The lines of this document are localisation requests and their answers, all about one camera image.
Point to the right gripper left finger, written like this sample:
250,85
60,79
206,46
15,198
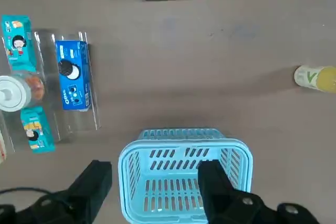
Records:
92,187

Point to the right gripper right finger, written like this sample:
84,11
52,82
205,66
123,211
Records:
218,190

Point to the clear acrylic display shelf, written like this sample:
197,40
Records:
73,121

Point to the blue Oreo cookie box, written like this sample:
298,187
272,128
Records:
74,87

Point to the glass cookie jar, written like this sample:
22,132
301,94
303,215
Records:
35,87

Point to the light blue plastic basket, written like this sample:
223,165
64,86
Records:
168,190

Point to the teal snack packet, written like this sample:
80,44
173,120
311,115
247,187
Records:
18,43
39,132

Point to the triangular wrapped sandwich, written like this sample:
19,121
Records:
2,148

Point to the yellow juice bottle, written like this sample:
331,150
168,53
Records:
323,79

